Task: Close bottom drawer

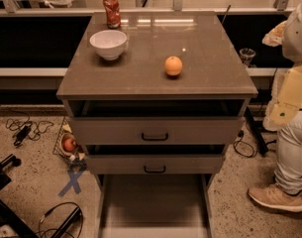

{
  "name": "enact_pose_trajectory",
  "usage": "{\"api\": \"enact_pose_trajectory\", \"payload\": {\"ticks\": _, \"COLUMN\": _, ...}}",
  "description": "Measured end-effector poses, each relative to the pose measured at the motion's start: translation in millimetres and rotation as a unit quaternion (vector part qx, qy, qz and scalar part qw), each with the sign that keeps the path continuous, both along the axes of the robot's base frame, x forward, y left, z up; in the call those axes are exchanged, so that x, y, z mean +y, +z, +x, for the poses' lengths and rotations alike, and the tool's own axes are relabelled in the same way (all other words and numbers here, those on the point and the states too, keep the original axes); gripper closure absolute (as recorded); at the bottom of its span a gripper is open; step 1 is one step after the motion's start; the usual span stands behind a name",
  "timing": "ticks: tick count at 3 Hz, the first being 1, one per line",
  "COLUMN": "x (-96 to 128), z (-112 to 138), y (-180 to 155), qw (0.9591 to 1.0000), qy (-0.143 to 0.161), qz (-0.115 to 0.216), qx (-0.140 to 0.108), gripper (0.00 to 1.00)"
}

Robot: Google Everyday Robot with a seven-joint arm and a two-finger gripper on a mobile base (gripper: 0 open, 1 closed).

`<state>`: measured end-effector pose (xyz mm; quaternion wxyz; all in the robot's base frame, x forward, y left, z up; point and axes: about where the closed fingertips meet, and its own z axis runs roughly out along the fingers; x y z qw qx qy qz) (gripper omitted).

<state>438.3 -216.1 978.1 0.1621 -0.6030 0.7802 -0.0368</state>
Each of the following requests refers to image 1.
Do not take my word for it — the grey bottom drawer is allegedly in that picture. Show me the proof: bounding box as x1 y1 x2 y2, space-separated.
96 175 215 238

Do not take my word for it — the grey drawer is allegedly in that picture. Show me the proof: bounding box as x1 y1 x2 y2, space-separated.
66 99 247 146
96 175 215 238
85 145 225 175

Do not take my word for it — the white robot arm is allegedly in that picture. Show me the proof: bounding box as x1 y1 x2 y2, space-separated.
262 1 302 131

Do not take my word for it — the grey three-drawer cabinet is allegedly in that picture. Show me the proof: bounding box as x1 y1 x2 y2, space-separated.
55 11 259 238

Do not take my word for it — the grey top drawer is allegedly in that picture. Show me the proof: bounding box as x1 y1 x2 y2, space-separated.
66 99 247 146

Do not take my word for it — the grey middle drawer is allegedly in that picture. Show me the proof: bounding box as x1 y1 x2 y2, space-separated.
85 145 225 175

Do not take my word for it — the orange fruit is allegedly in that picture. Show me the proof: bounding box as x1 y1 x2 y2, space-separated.
164 57 183 76

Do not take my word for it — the white ceramic bowl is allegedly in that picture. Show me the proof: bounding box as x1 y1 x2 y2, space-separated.
89 30 127 60

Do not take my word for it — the red apple in basket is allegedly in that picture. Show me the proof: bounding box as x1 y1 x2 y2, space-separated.
62 138 76 152

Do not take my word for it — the blue tape cross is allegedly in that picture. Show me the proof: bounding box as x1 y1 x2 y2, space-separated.
58 168 86 197

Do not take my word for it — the clear glass cup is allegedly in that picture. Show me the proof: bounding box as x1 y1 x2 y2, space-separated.
239 48 256 67

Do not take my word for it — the crushed red soda can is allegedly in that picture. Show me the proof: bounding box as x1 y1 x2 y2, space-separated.
103 0 121 29

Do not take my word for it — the black metal bar right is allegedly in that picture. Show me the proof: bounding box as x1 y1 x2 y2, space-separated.
245 107 268 156

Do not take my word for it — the tan sneaker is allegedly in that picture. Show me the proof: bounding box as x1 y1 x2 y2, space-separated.
248 183 302 213

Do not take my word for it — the person leg in light trousers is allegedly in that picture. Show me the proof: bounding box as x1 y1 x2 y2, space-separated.
274 111 302 195

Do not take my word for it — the black stand lower left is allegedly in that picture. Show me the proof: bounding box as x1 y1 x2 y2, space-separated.
0 155 38 238

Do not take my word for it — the wire basket with fruit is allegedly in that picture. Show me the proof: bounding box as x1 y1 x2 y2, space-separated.
52 118 86 167

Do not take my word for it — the black cable right floor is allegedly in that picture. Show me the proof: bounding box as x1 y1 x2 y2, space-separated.
233 129 258 159

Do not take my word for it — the black power adapter with cable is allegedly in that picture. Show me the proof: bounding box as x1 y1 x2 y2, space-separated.
5 111 53 148

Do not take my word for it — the black cable lower left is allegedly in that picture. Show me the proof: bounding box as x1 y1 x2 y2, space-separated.
37 201 84 238

